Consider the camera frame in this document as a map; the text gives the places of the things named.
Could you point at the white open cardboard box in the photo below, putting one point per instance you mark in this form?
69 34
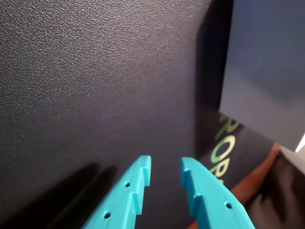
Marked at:
267 71

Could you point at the black desk mat with logo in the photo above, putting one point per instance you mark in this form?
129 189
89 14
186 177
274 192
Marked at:
95 83

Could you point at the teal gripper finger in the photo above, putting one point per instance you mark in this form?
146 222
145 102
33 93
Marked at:
214 202
119 205

